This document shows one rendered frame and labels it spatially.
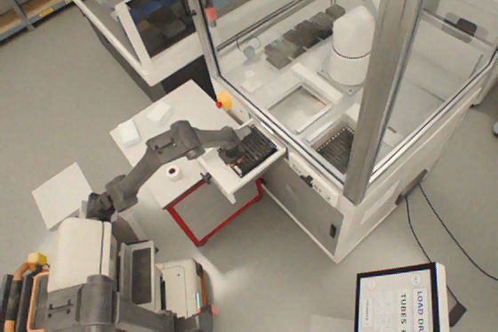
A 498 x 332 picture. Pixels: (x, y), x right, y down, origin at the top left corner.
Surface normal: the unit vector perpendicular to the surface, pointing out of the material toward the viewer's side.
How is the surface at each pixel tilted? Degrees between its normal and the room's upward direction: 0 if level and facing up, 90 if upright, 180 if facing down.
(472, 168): 0
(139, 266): 0
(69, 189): 0
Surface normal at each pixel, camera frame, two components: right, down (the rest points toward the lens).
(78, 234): 0.58, -0.55
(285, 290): -0.11, -0.56
